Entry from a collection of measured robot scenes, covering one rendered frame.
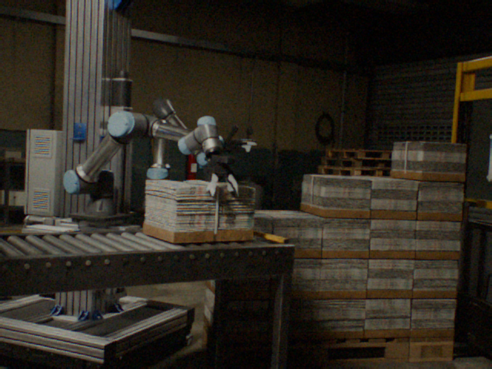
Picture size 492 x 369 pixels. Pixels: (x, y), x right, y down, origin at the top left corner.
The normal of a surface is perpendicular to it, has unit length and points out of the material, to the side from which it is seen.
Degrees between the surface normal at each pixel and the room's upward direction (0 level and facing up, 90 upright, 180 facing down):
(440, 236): 90
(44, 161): 90
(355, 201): 90
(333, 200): 90
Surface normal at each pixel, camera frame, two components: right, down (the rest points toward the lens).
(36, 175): -0.41, 0.03
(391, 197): 0.25, 0.07
